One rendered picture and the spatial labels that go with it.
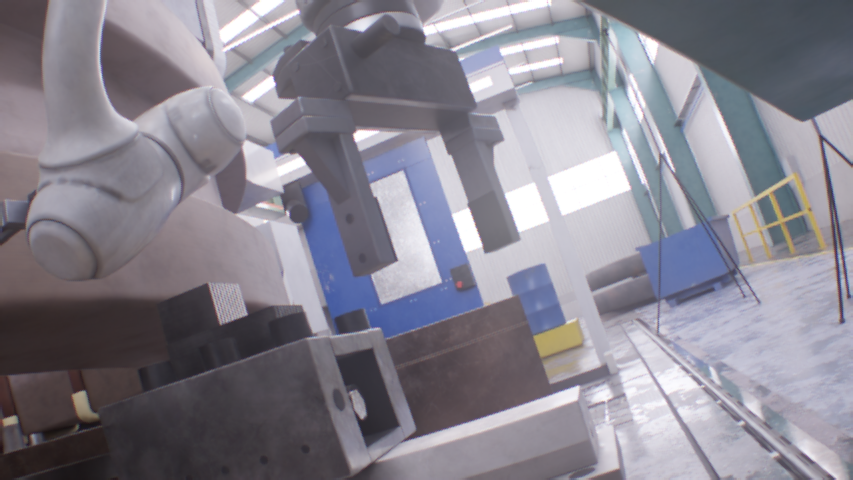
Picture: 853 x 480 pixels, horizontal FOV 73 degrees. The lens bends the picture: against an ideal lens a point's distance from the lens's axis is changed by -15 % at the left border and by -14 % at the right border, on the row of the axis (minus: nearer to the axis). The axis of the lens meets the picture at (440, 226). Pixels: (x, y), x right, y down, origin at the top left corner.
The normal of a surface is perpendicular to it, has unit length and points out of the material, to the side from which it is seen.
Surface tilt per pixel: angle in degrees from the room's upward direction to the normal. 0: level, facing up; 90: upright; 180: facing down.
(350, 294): 90
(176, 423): 90
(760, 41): 180
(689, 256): 90
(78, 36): 107
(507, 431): 72
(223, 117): 91
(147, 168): 100
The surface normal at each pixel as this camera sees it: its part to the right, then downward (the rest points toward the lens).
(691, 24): 0.33, 0.93
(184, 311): -0.22, -0.10
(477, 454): -0.32, -0.39
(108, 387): -0.53, 0.03
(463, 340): 0.15, -0.22
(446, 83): 0.72, -0.36
